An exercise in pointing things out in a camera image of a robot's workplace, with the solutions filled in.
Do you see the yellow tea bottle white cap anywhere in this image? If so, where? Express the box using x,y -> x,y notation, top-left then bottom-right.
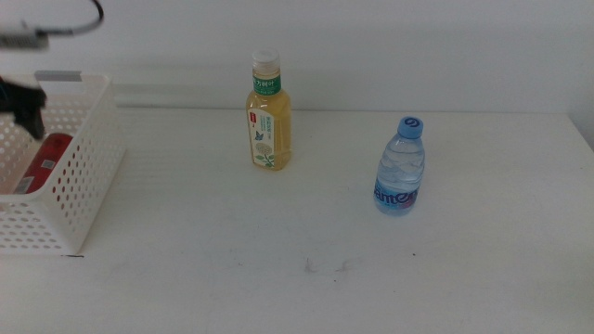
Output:
245,47 -> 293,172

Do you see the clear water bottle blue cap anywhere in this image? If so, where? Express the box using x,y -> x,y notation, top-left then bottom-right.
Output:
373,115 -> 426,217

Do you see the white perforated plastic basket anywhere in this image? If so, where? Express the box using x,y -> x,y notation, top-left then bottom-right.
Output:
0,70 -> 127,257

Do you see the black left wrist camera cable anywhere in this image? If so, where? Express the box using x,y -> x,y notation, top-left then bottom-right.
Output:
36,0 -> 105,37

